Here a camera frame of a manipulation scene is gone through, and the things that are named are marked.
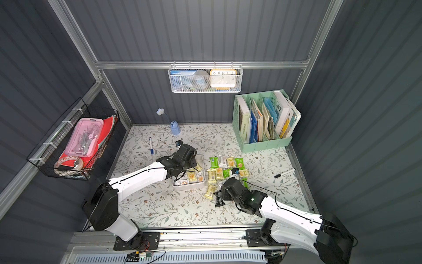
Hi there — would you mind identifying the blue white marker pen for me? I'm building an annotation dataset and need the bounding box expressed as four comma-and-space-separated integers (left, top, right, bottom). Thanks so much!
148, 137, 154, 155

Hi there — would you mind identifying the beige paper stack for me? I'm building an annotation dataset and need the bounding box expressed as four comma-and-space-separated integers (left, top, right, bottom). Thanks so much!
251, 98, 270, 142

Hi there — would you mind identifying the pale yellow packet stack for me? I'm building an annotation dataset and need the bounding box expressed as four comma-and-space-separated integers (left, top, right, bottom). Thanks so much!
226, 156, 236, 168

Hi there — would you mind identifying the pale green workspace book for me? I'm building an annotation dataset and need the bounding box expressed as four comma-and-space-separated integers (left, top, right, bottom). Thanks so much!
237, 96, 251, 144

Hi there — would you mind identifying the black white marker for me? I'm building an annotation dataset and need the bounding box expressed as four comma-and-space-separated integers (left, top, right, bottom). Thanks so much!
274, 168, 295, 179

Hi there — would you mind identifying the black wire wall basket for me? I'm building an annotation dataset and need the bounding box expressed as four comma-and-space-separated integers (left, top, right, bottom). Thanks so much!
27, 99, 119, 180

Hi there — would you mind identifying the pink plastic tool case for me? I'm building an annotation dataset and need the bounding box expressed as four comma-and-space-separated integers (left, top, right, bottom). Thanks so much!
64, 118, 104, 157

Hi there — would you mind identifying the blue folder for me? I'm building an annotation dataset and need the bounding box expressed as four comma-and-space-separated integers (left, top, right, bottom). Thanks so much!
249, 111, 258, 144

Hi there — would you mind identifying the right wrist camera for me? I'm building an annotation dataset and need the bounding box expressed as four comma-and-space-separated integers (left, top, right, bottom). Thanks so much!
230, 168, 240, 177

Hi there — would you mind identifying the pale yellow packet back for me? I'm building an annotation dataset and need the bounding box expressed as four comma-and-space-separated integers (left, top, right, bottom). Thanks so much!
239, 169, 249, 178

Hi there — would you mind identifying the small white cookie packet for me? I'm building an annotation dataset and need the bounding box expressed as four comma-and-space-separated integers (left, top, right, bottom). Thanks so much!
218, 156, 228, 168

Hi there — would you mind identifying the black cookie packet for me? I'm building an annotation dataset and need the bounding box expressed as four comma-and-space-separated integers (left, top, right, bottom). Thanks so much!
214, 190, 225, 208

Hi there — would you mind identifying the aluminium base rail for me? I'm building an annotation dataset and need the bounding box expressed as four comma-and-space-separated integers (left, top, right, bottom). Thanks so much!
64, 224, 307, 258

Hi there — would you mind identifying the white cookie packet front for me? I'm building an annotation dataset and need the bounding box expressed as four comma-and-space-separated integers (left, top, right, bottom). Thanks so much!
174, 180, 189, 186

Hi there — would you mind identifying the mint green file organizer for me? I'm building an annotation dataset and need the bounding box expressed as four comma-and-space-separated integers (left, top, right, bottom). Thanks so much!
233, 90, 300, 153

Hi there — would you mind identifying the yellow illustrated book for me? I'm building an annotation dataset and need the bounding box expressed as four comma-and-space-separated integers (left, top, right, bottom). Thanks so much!
279, 116, 292, 138

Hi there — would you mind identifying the green cookie packet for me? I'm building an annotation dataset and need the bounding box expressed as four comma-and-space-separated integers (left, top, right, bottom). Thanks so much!
240, 178, 249, 189
235, 158, 245, 170

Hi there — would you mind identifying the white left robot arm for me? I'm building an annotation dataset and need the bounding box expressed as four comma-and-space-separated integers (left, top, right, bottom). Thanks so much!
82, 143, 197, 249

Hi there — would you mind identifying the yellow white clock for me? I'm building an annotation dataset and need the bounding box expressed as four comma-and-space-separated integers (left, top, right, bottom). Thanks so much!
209, 69, 237, 90

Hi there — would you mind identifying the white wire wall basket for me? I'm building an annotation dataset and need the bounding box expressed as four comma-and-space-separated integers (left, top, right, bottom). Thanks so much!
168, 66, 244, 94

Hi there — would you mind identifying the grey tape roll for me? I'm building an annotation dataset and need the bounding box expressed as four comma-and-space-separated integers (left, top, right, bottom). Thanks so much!
192, 70, 210, 91

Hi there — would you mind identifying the blue spray bottle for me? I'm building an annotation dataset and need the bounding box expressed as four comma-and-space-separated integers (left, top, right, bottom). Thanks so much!
156, 108, 181, 136

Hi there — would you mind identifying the blue box in basket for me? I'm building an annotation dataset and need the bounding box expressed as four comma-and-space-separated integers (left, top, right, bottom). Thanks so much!
169, 69, 197, 92

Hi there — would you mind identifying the white storage box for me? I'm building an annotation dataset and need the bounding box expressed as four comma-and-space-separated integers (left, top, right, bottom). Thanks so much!
172, 155, 207, 190

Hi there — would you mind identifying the clear tape dispenser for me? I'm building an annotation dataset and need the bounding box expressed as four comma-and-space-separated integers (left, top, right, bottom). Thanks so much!
54, 156, 84, 171

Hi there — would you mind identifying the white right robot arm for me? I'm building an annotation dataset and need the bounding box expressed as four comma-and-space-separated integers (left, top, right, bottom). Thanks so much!
221, 177, 356, 264

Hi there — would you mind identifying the white illustrated book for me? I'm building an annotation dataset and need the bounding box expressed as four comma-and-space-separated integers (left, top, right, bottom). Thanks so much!
270, 90, 302, 138

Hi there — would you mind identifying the pale yellow cookie packet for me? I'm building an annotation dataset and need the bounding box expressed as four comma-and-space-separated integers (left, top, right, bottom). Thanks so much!
187, 171, 198, 184

